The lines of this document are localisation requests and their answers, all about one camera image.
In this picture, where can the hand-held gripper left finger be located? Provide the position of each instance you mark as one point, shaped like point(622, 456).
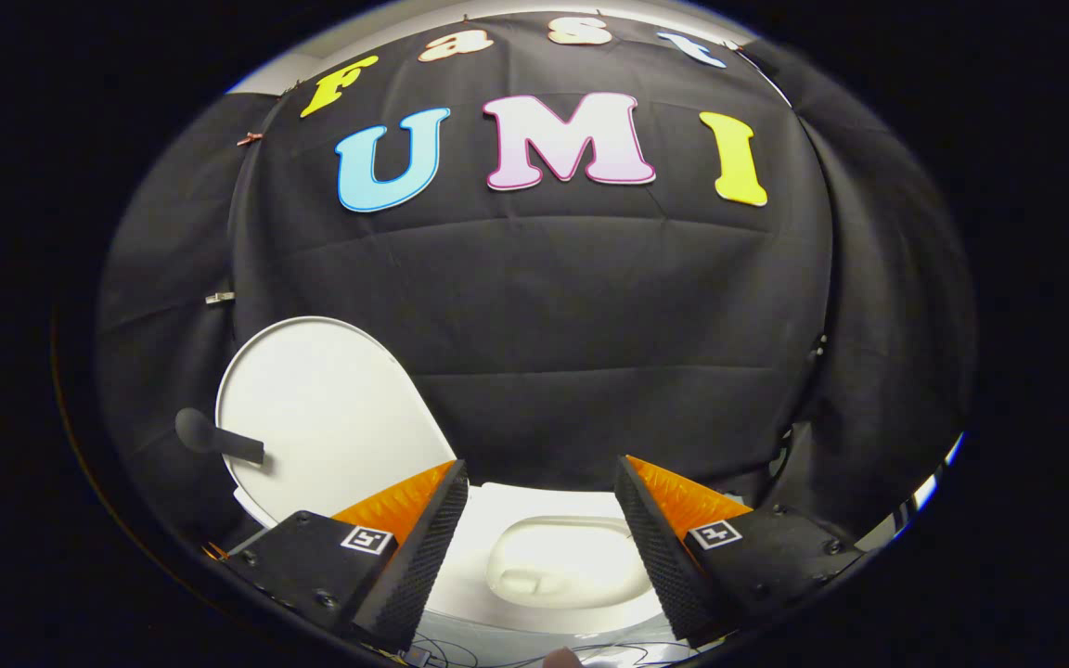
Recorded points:
point(418, 566)

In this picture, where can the white and black rack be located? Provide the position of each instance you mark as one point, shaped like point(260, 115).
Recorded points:
point(924, 487)

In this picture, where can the silver cloth clip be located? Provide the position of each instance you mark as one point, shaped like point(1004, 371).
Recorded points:
point(219, 298)

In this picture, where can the white toilet seat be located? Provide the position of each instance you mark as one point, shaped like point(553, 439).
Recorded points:
point(474, 524)

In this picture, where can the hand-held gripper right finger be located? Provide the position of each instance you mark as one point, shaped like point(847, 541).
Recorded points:
point(660, 561)

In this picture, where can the copper cloth clip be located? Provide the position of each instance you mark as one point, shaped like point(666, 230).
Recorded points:
point(250, 138)

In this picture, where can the black backdrop cloth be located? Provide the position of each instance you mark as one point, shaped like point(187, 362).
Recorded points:
point(590, 306)

